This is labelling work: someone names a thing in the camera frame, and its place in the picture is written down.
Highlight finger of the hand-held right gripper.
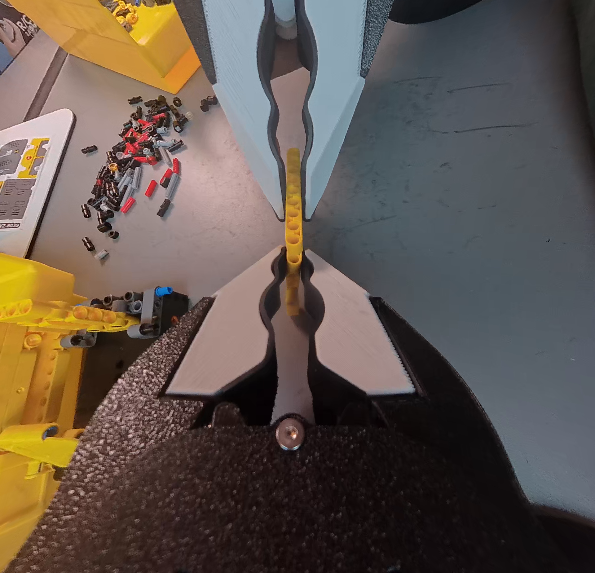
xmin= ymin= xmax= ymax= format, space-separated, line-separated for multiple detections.
xmin=200 ymin=0 xmax=286 ymax=223
xmin=295 ymin=0 xmax=370 ymax=221

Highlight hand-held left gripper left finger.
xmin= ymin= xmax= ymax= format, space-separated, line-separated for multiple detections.
xmin=164 ymin=247 xmax=285 ymax=400

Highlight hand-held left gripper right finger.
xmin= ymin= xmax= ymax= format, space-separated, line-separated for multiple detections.
xmin=302 ymin=249 xmax=417 ymax=396

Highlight plain yellow lego beam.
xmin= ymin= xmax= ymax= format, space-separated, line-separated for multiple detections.
xmin=284 ymin=148 xmax=306 ymax=316

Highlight assorted lego parts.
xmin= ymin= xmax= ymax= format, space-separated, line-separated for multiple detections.
xmin=100 ymin=0 xmax=170 ymax=25

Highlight partly built yellow lego model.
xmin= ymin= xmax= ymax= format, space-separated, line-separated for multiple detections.
xmin=0 ymin=286 xmax=189 ymax=555

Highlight pile of small lego pins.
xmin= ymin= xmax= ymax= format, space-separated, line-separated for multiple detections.
xmin=80 ymin=94 xmax=219 ymax=261

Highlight printed lego set box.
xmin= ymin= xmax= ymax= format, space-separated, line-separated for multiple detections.
xmin=0 ymin=0 xmax=40 ymax=74

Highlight yellow plastic storage bin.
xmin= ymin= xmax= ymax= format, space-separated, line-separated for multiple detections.
xmin=0 ymin=252 xmax=89 ymax=306
xmin=0 ymin=0 xmax=203 ymax=95

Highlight white instruction board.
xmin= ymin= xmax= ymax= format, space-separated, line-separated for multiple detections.
xmin=0 ymin=109 xmax=77 ymax=258

